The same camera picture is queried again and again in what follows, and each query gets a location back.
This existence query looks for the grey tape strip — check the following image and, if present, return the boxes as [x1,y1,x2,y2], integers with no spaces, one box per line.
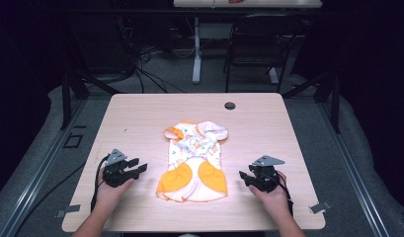
[308,200,332,215]
[55,203,82,219]

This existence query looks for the white and orange baby garment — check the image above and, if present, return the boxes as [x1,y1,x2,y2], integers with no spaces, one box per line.
[155,119,229,203]

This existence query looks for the black floor socket frame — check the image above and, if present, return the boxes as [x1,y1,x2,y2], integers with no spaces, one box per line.
[62,132,85,149]

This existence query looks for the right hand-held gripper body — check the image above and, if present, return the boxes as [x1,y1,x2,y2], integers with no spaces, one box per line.
[247,155,286,194]

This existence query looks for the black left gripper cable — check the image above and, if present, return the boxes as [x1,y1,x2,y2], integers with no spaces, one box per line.
[90,154,111,213]

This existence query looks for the black metal stand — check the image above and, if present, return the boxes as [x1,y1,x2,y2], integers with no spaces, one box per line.
[282,70,342,134]
[59,19,121,130]

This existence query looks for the person's right hand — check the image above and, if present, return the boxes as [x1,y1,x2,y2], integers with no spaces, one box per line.
[248,170,293,218]

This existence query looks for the white desk top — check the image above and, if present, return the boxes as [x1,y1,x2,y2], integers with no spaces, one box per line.
[173,0,324,9]

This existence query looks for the white desk leg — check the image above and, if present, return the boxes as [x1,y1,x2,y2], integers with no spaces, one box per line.
[192,17,203,85]

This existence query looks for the black chair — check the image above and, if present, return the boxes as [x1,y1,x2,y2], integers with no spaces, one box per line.
[222,13,306,94]

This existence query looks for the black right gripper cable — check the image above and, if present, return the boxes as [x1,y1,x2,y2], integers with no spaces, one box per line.
[277,172,294,218]

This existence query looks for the bundle of floor cables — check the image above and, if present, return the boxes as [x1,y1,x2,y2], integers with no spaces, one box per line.
[117,19,198,95]

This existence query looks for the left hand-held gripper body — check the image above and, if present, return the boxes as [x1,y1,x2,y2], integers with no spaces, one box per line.
[102,148,136,189]

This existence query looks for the person's left hand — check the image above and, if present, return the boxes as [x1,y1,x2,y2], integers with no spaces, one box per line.
[96,167,136,211]

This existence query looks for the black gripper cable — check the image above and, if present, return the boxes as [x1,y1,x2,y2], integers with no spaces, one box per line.
[277,172,294,218]
[90,154,111,213]

